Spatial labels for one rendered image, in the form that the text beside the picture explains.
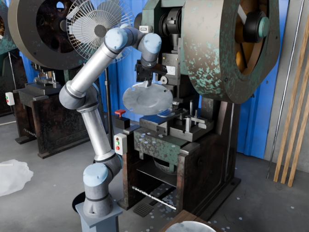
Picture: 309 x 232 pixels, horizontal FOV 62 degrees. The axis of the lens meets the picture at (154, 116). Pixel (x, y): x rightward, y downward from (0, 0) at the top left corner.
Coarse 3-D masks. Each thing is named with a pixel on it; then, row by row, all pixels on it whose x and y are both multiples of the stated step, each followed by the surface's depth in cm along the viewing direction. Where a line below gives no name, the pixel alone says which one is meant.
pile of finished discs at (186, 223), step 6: (186, 222) 133; (192, 222) 133; (198, 222) 133; (168, 228) 129; (174, 228) 130; (180, 228) 130; (186, 228) 130; (192, 228) 130; (198, 228) 130; (204, 228) 130; (210, 228) 129
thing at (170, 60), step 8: (168, 56) 164; (176, 56) 160; (168, 64) 165; (176, 64) 162; (168, 72) 167; (176, 72) 163; (160, 80) 171; (168, 80) 169; (176, 80) 165; (168, 88) 167; (176, 88) 166; (184, 88) 170; (176, 96) 168; (184, 96) 172
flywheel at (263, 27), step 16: (240, 0) 136; (256, 0) 150; (240, 16) 124; (256, 16) 128; (240, 32) 133; (256, 32) 129; (240, 48) 146; (256, 48) 162; (240, 64) 152; (256, 64) 161
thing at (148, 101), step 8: (128, 88) 140; (136, 88) 139; (144, 88) 139; (152, 88) 140; (160, 88) 140; (128, 96) 144; (136, 96) 144; (144, 96) 146; (152, 96) 146; (160, 96) 145; (168, 96) 146; (128, 104) 150; (136, 104) 150; (144, 104) 152; (152, 104) 152; (160, 104) 151; (168, 104) 152; (136, 112) 157; (144, 112) 157; (152, 112) 157; (160, 112) 158
